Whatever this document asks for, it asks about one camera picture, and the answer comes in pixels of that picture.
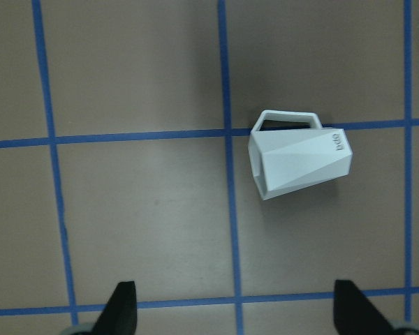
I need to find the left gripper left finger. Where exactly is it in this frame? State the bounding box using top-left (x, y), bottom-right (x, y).
top-left (91, 281), bottom-right (138, 335)

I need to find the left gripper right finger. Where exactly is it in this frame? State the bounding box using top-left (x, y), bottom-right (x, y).
top-left (334, 279), bottom-right (395, 334)

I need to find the white faceted cup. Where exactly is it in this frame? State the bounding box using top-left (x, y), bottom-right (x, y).
top-left (248, 110), bottom-right (353, 200)

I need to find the brown paper table cover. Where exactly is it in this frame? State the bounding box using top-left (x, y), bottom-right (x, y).
top-left (0, 1), bottom-right (419, 334)

